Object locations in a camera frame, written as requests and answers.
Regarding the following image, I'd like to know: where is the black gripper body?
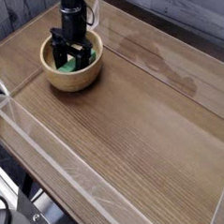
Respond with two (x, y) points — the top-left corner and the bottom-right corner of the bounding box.
(51, 22), (93, 56)

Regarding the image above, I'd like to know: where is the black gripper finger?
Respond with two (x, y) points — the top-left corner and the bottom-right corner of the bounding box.
(75, 48), (91, 70)
(52, 41), (67, 68)

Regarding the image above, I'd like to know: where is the green rectangular block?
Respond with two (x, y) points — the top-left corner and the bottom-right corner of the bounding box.
(58, 49), (96, 73)

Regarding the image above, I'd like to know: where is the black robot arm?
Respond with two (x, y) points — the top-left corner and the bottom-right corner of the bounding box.
(51, 0), (93, 70)

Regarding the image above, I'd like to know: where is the brown wooden bowl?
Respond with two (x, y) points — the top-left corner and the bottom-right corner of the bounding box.
(39, 30), (104, 92)

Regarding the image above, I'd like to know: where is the grey round base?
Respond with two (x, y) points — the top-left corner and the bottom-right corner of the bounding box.
(0, 208), (31, 224)

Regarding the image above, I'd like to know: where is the clear acrylic barrier wall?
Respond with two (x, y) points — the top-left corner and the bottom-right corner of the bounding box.
(0, 3), (224, 224)

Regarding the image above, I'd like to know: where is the grey metal bracket with screw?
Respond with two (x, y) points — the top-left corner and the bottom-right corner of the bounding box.
(16, 191), (50, 224)

